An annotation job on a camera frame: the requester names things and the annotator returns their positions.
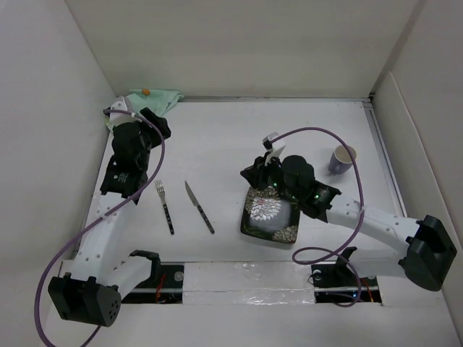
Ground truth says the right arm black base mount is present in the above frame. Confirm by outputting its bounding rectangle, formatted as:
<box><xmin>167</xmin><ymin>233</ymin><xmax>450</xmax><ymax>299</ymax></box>
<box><xmin>307</xmin><ymin>263</ymin><xmax>382</xmax><ymax>304</ymax></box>

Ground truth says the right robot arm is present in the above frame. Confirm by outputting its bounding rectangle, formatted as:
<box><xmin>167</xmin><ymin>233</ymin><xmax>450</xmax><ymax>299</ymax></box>
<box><xmin>240</xmin><ymin>155</ymin><xmax>456</xmax><ymax>291</ymax></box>

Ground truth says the fork with black dotted handle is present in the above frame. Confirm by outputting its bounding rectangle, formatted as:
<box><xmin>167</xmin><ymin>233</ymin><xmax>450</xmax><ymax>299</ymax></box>
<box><xmin>155</xmin><ymin>180</ymin><xmax>174</xmax><ymax>235</ymax></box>

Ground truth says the knife with black dotted handle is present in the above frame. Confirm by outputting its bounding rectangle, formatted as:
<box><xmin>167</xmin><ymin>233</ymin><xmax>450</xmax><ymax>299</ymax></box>
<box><xmin>184</xmin><ymin>181</ymin><xmax>215</xmax><ymax>234</ymax></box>

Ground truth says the green cartoon print cloth placemat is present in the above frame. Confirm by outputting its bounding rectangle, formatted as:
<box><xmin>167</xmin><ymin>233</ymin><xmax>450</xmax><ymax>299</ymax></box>
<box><xmin>105</xmin><ymin>88</ymin><xmax>184</xmax><ymax>132</ymax></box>

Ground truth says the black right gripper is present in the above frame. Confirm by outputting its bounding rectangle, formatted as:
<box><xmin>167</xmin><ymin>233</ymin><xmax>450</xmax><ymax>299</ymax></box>
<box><xmin>240</xmin><ymin>151</ymin><xmax>302</xmax><ymax>202</ymax></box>

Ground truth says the black floral square plate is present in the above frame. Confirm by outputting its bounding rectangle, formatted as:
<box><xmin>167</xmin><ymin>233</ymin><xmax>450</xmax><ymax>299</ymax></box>
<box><xmin>240</xmin><ymin>187</ymin><xmax>300</xmax><ymax>244</ymax></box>

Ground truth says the purple ceramic mug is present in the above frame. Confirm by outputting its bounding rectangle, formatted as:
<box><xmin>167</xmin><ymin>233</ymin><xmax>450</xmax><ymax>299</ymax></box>
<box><xmin>328</xmin><ymin>145</ymin><xmax>357</xmax><ymax>175</ymax></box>

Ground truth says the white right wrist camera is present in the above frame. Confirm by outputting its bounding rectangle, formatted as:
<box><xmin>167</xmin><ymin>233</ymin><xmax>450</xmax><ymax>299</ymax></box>
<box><xmin>263</xmin><ymin>132</ymin><xmax>286</xmax><ymax>166</ymax></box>

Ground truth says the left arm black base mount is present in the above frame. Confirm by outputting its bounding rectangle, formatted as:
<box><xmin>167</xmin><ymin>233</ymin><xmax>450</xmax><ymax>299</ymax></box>
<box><xmin>122</xmin><ymin>262</ymin><xmax>184</xmax><ymax>304</ymax></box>

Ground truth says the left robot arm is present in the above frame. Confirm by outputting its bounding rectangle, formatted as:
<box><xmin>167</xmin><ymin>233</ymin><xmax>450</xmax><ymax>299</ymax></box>
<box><xmin>48</xmin><ymin>108</ymin><xmax>171</xmax><ymax>327</ymax></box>

